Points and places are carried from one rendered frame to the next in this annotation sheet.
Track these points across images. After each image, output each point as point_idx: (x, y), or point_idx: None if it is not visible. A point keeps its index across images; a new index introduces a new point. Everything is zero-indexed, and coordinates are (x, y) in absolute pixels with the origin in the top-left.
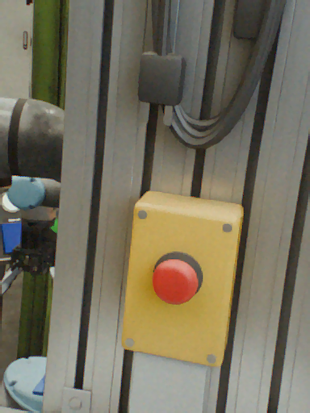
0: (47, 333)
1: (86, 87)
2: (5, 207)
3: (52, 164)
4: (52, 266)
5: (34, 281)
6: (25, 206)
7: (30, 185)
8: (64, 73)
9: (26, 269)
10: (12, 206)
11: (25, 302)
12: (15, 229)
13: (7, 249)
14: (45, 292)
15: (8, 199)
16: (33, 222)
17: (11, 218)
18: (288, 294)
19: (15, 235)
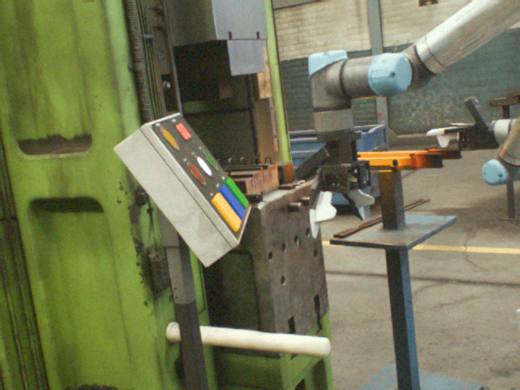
0: (159, 358)
1: None
2: (207, 173)
3: None
4: (145, 277)
5: (21, 355)
6: (405, 87)
7: (405, 63)
8: (106, 38)
9: (356, 186)
10: (209, 171)
11: (18, 388)
12: (227, 193)
13: (240, 214)
14: (38, 362)
15: (394, 84)
16: (347, 132)
17: (215, 184)
18: None
19: (232, 200)
